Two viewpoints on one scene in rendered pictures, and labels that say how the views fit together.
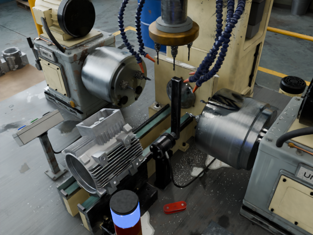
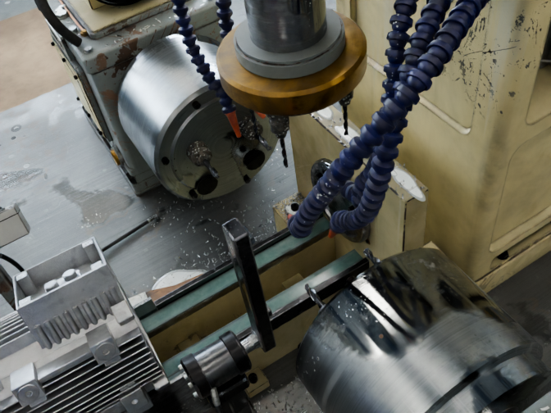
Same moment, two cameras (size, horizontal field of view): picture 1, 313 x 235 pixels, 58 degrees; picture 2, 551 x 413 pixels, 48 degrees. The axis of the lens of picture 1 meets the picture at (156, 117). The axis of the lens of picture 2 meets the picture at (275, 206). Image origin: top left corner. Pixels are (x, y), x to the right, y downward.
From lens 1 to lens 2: 0.50 m
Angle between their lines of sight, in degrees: 21
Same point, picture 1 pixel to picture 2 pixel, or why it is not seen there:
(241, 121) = (398, 394)
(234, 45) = (492, 113)
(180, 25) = (290, 58)
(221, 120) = (351, 366)
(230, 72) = (480, 180)
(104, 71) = (149, 114)
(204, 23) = not seen: hidden behind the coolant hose
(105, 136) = (56, 328)
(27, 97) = (53, 109)
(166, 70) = (311, 133)
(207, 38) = not seen: hidden behind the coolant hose
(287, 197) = not seen: outside the picture
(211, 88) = (401, 224)
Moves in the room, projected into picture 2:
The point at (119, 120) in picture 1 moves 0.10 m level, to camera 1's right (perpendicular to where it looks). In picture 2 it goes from (102, 289) to (171, 305)
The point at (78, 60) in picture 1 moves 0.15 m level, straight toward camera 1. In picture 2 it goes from (111, 67) to (93, 123)
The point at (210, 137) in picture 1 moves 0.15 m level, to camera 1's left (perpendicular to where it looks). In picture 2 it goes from (322, 394) to (206, 364)
